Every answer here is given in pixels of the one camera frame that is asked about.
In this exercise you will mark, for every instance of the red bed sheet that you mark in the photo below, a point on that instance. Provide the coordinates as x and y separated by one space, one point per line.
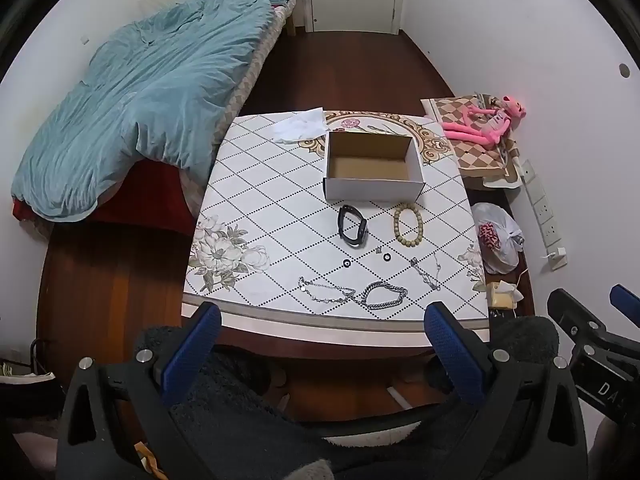
150 195

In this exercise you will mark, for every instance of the light blue quilt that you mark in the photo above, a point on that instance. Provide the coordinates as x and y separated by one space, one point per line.
150 95

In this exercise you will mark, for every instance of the person's dark fleece pants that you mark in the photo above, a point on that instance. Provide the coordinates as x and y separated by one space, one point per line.
300 445

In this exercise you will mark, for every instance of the dark wooden side cabinet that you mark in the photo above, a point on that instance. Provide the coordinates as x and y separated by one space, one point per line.
526 285

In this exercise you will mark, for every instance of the round wall cover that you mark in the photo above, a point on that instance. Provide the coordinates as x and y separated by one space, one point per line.
624 70

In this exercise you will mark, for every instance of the small cream box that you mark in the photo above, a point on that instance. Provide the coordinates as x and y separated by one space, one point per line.
500 297

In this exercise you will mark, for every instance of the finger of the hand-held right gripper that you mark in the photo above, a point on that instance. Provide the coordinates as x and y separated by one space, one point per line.
627 300
570 310

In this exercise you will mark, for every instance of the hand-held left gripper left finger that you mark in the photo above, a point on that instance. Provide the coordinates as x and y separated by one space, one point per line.
192 347

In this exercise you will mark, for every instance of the dark wooden table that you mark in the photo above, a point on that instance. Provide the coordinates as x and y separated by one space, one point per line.
325 347

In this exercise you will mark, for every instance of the pink plush toy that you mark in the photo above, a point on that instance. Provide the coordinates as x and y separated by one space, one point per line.
475 132

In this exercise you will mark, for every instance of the crumpled white tissue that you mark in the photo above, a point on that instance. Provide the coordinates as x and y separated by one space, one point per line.
300 125

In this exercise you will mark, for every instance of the cardboard box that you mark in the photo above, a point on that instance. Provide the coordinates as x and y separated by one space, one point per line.
372 180

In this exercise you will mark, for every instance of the white plastic bag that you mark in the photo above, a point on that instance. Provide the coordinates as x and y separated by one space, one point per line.
502 252

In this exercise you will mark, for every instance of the floral diamond pattern tablecloth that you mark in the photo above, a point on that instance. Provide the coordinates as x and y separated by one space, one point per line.
280 200

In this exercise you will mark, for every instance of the white plug charger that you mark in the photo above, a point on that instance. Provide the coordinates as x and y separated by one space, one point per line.
557 257

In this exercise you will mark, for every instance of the brown checkered flat box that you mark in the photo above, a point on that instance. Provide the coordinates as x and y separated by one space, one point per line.
475 160

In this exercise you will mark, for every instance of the white power strip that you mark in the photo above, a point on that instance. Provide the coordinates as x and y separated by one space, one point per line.
542 210

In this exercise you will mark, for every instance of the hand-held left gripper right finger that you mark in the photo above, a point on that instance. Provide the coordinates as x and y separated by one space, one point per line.
455 350

